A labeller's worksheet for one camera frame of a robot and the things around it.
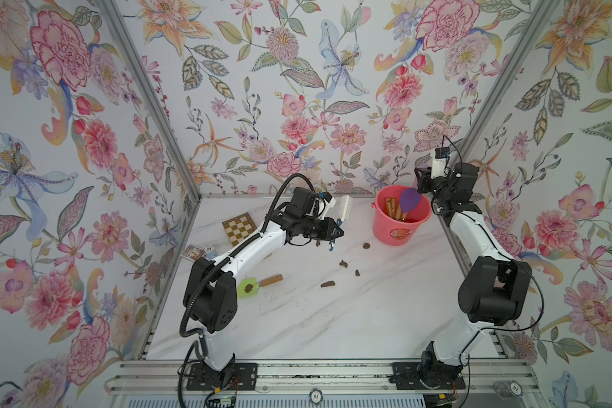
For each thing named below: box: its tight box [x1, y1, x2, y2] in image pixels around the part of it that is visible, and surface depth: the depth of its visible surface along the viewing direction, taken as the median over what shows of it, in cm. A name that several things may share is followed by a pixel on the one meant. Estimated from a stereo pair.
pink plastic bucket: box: [371, 184, 432, 247], surface depth 100 cm
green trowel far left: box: [237, 273, 284, 299], surface depth 95 cm
